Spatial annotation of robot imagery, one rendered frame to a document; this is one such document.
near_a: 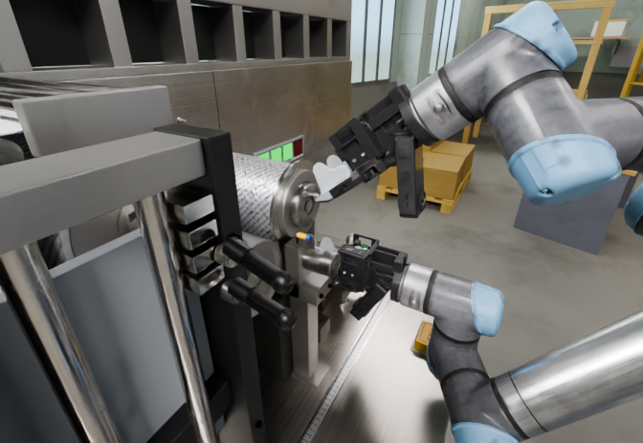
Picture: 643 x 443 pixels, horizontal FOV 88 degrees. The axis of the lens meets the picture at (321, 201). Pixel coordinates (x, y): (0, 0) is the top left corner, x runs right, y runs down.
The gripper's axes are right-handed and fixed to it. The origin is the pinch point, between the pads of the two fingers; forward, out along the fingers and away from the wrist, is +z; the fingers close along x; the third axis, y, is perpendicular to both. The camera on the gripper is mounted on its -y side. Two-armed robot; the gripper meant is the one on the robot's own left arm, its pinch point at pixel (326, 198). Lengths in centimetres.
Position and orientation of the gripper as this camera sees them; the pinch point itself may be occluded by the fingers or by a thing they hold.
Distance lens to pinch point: 54.0
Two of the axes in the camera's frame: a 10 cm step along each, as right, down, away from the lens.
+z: -6.7, 4.2, 6.1
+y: -5.6, -8.3, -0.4
